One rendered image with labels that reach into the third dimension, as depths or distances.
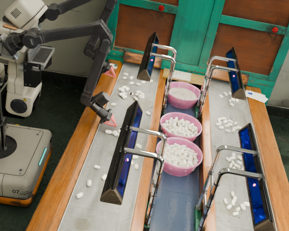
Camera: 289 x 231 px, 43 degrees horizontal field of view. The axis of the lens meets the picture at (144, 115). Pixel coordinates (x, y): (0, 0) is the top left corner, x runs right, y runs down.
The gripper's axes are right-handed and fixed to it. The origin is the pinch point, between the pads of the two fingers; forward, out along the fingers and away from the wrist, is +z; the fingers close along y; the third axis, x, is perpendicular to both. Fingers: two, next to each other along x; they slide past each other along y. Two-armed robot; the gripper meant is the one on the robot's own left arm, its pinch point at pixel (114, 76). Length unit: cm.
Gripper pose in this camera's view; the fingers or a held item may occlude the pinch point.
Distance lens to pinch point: 253.8
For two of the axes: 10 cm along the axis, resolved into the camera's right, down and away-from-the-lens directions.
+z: 6.5, 6.8, 3.4
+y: 1.2, -5.4, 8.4
